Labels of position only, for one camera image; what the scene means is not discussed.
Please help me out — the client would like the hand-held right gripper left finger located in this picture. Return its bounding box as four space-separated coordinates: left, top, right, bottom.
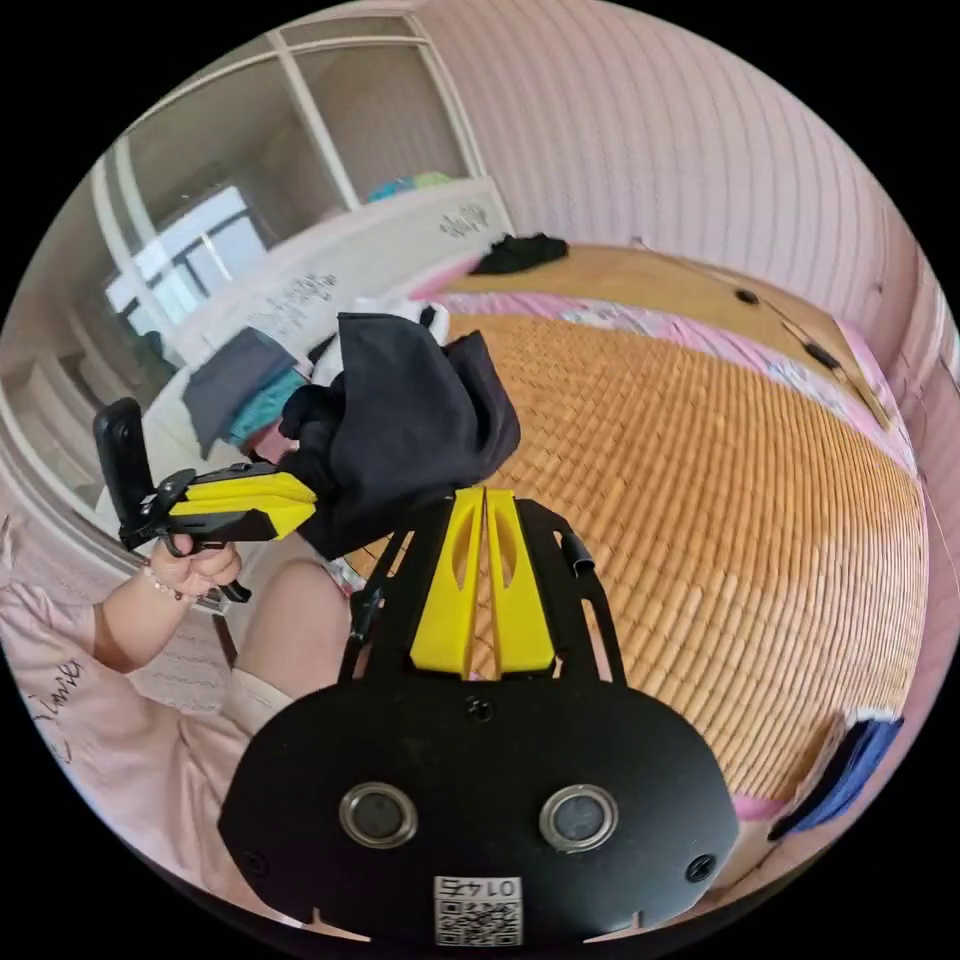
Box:
409 486 487 678

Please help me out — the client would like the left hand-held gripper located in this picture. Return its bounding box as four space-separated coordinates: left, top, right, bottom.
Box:
118 461 319 606

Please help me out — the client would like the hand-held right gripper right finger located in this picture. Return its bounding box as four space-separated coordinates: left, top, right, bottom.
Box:
485 487 558 679

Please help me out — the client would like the black long sleeve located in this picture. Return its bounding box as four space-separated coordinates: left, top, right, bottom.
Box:
278 311 523 561

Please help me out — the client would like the person's left forearm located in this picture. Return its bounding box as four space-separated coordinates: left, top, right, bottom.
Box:
92 563 189 674

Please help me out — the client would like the person's left hand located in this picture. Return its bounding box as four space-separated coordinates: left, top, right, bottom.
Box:
149 536 243 603

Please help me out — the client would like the pile of clothes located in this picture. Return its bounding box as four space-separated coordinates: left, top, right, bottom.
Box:
182 296 453 463

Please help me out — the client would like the bed with woven mat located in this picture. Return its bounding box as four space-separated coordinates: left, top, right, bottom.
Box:
97 176 931 834

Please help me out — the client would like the person's body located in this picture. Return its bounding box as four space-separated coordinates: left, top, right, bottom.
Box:
0 557 355 925

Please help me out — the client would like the blue garment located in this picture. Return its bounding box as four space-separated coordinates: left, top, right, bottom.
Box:
767 716 906 843

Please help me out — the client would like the crumpled black garment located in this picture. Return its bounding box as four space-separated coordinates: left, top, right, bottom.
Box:
470 233 569 277

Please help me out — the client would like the window with white frame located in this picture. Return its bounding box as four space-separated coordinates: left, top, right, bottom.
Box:
0 11 498 586

